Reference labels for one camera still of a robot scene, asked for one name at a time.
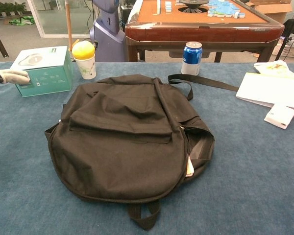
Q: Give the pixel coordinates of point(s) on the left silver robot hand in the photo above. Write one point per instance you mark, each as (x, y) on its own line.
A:
(14, 76)

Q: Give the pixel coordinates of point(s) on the black fabric backpack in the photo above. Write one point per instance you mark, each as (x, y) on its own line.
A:
(117, 147)

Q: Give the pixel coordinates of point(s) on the kraft spiral notebook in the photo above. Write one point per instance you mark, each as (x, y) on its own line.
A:
(190, 169)

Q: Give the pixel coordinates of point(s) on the white printed snack bag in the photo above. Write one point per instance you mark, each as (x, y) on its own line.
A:
(276, 68)

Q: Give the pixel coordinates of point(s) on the teal Philips product box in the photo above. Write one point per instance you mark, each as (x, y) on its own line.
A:
(49, 78)

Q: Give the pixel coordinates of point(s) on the green cloth on floor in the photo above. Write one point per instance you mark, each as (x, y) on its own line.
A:
(22, 20)

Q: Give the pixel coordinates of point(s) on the white framed glass partition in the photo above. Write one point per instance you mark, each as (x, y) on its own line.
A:
(36, 17)

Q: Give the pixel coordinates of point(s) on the row of potted plants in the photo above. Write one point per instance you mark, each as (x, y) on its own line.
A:
(7, 8)

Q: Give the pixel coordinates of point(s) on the yellow-lidded white jar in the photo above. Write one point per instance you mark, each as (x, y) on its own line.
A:
(87, 63)

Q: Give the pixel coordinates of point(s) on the wooden pole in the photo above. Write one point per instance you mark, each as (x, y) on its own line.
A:
(68, 24)

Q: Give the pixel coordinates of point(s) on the standing white mahjong tile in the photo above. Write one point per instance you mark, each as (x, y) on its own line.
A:
(158, 6)

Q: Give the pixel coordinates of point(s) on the blue white mahjong tile stack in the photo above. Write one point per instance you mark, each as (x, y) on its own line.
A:
(168, 7)

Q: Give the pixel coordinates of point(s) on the blue soda can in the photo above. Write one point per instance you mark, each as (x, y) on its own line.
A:
(191, 58)

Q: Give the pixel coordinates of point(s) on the brown mahjong table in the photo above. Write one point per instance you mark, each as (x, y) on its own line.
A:
(198, 31)

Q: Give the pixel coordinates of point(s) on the black mahjong table dial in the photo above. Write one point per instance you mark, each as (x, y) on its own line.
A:
(193, 3)

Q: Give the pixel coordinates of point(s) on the blue mahjong tile pile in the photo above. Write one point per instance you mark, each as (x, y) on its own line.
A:
(223, 8)

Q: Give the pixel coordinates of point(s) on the white book with yellow edge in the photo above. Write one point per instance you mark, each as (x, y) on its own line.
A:
(272, 90)

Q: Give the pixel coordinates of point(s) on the cardboard box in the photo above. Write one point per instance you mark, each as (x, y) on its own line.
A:
(274, 11)

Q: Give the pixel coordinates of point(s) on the small white box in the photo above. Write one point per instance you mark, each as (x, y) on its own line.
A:
(280, 116)

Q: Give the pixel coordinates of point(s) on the black tripod stand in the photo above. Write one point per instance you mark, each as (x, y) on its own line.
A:
(287, 34)

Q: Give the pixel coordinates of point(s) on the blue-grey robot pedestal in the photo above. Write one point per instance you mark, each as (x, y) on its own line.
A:
(107, 36)

